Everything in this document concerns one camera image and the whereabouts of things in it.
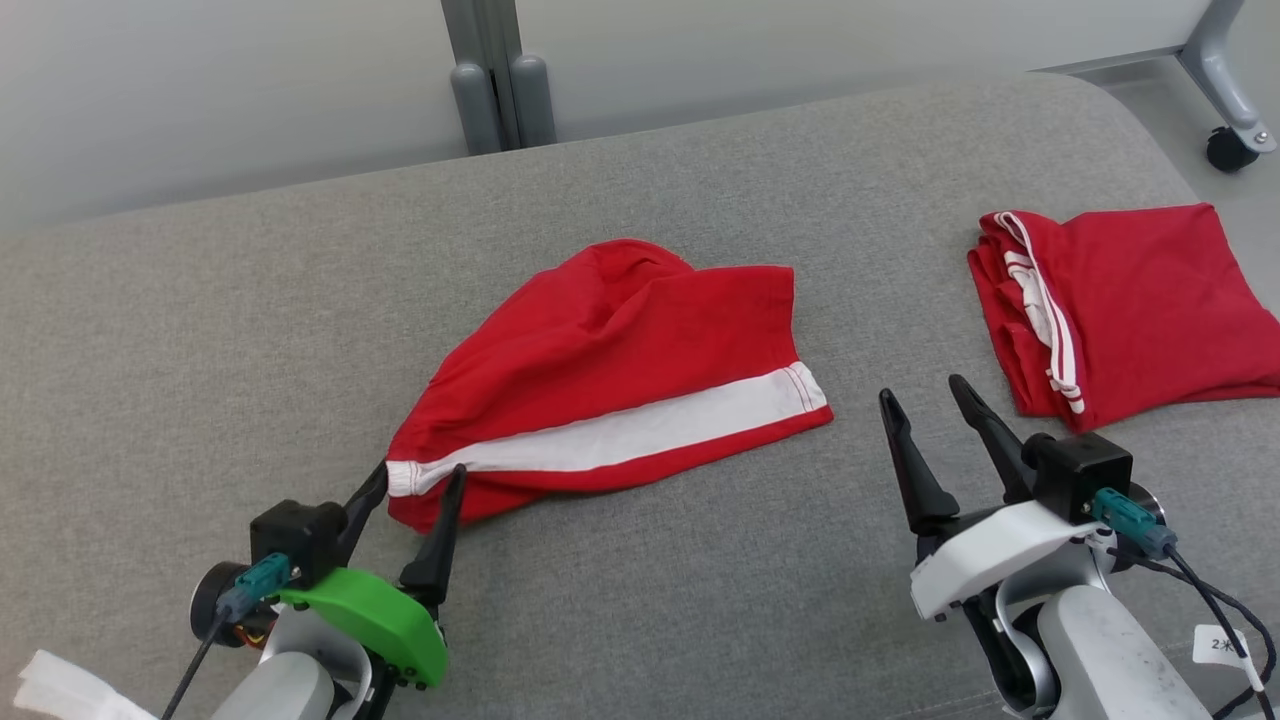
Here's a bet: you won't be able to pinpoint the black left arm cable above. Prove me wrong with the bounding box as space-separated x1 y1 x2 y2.
160 608 229 720

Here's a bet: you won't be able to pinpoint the grey metal partition foot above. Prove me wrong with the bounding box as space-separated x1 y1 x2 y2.
1040 0 1280 155

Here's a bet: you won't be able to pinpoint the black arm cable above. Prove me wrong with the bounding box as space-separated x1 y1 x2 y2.
160 608 229 720
1108 545 1280 720

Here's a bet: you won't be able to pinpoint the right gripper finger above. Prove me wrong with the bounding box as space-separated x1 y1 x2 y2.
878 388 962 537
947 374 1042 503

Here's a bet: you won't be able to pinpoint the teal right cable connector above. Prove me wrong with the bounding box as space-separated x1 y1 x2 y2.
1090 487 1180 562

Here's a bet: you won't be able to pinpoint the black caster wheel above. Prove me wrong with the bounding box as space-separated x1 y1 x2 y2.
1205 126 1262 175

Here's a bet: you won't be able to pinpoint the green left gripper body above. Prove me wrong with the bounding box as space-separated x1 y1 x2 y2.
277 566 450 693

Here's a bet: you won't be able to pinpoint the teal left cable connector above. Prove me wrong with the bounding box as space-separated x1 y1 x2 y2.
214 553 294 622

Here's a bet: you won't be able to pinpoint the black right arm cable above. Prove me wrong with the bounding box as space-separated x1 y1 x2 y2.
1108 545 1280 720

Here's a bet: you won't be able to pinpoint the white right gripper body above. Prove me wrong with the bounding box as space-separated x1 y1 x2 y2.
909 498 1113 622

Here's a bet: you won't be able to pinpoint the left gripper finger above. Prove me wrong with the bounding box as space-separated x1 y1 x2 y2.
397 462 469 608
334 459 390 573

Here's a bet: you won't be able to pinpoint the white tape cable label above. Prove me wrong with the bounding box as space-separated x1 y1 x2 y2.
12 649 161 720

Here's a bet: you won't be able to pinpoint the grey partition post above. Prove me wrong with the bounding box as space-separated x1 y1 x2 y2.
441 0 559 157

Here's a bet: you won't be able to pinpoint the red basketball jersey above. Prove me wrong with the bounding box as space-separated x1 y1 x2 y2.
966 203 1280 435

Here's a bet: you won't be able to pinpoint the red shorts with white stripe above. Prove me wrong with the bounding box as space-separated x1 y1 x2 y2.
385 238 835 535

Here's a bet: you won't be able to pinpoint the teal cable connector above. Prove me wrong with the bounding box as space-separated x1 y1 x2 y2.
1090 487 1180 562
214 553 294 622

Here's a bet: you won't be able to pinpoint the small white cable tag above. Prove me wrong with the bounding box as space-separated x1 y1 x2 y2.
1191 625 1252 667

